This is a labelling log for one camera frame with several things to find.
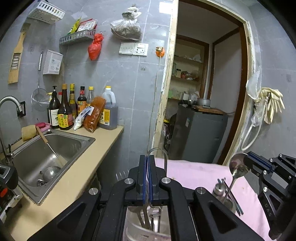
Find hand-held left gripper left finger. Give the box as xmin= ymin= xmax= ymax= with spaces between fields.
xmin=28 ymin=155 xmax=148 ymax=241

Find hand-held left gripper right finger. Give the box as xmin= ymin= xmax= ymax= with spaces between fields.
xmin=149 ymin=155 xmax=264 ymax=241

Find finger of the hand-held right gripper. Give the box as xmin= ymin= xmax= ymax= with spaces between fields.
xmin=246 ymin=151 xmax=296 ymax=169
xmin=245 ymin=156 xmax=289 ymax=219

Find metal spoon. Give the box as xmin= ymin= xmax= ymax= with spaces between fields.
xmin=223 ymin=153 xmax=250 ymax=203

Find dark chopstick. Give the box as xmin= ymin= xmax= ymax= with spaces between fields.
xmin=233 ymin=193 xmax=244 ymax=213
xmin=231 ymin=194 xmax=242 ymax=215

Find white utensil holder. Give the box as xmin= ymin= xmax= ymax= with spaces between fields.
xmin=122 ymin=198 xmax=237 ymax=241

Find clear plastic bag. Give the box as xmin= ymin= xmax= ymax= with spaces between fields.
xmin=251 ymin=111 xmax=263 ymax=127

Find pink floral cloth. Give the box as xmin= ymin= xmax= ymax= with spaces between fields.
xmin=122 ymin=158 xmax=273 ymax=241

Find cream rubber gloves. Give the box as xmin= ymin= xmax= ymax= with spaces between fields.
xmin=254 ymin=87 xmax=285 ymax=125

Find grey cabinet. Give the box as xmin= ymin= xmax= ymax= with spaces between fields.
xmin=168 ymin=105 xmax=228 ymax=164

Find beige kitchen counter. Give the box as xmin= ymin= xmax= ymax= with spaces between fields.
xmin=5 ymin=125 xmax=125 ymax=241

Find wooden board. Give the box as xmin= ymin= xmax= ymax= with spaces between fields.
xmin=193 ymin=105 xmax=226 ymax=115

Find large dark liquid jug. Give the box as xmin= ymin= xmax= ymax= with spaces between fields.
xmin=99 ymin=86 xmax=119 ymax=130

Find orange food packet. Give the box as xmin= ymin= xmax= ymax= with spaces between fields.
xmin=83 ymin=96 xmax=107 ymax=133

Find white food packet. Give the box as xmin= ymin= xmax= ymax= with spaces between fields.
xmin=73 ymin=107 xmax=92 ymax=131

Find clear yellow cap bottle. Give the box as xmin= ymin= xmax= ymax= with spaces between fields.
xmin=86 ymin=86 xmax=95 ymax=108

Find black cap sauce bottle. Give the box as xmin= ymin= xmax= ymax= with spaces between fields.
xmin=77 ymin=86 xmax=87 ymax=112

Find tall dark sauce bottle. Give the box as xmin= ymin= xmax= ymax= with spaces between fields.
xmin=57 ymin=84 xmax=73 ymax=131

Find wooden storage shelf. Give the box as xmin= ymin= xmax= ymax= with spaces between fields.
xmin=171 ymin=35 xmax=210 ymax=100

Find yellow cap sauce bottle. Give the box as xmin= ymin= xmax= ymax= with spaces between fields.
xmin=69 ymin=83 xmax=78 ymax=123

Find stainless steel sink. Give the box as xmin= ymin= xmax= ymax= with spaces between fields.
xmin=8 ymin=128 xmax=96 ymax=205

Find dark pump bottle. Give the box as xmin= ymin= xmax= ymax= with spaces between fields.
xmin=48 ymin=86 xmax=61 ymax=129

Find pink soap dish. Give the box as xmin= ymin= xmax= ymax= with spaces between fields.
xmin=36 ymin=122 xmax=51 ymax=132

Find yellow sponge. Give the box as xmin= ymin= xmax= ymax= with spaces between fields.
xmin=21 ymin=125 xmax=37 ymax=141

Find metal mesh strainer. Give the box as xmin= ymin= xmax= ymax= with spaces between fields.
xmin=31 ymin=51 xmax=51 ymax=112

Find red plastic bag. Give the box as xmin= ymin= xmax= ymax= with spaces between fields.
xmin=88 ymin=33 xmax=104 ymax=61

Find grey plastic bag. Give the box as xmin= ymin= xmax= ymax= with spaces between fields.
xmin=110 ymin=5 xmax=142 ymax=42

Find metal faucet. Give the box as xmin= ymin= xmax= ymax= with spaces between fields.
xmin=0 ymin=96 xmax=22 ymax=163

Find red white seasoning packet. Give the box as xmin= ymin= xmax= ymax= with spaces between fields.
xmin=76 ymin=20 xmax=98 ymax=32

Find yellow green snack packet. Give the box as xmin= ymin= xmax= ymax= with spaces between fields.
xmin=67 ymin=17 xmax=81 ymax=35

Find wooden grater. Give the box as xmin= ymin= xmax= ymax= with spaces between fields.
xmin=8 ymin=23 xmax=31 ymax=84

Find white hose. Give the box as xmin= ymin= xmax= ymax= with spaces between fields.
xmin=240 ymin=102 xmax=269 ymax=151

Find white power cable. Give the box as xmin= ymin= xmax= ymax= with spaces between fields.
xmin=148 ymin=57 xmax=162 ymax=151

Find wooden door frame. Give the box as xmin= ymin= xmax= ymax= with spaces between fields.
xmin=153 ymin=0 xmax=255 ymax=166

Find wooden handle brush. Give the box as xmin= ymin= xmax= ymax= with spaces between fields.
xmin=35 ymin=126 xmax=68 ymax=166

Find white wall socket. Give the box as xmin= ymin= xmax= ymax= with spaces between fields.
xmin=133 ymin=43 xmax=148 ymax=56

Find white wall switch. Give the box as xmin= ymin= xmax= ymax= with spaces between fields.
xmin=119 ymin=42 xmax=135 ymax=55

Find black wall outlet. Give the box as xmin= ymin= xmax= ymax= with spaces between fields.
xmin=17 ymin=101 xmax=26 ymax=118

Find white wall box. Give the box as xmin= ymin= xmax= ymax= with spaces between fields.
xmin=43 ymin=50 xmax=64 ymax=75

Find grey wall rack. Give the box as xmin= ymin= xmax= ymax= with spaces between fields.
xmin=59 ymin=29 xmax=96 ymax=45

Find white wall basket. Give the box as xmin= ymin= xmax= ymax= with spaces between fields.
xmin=27 ymin=0 xmax=65 ymax=24

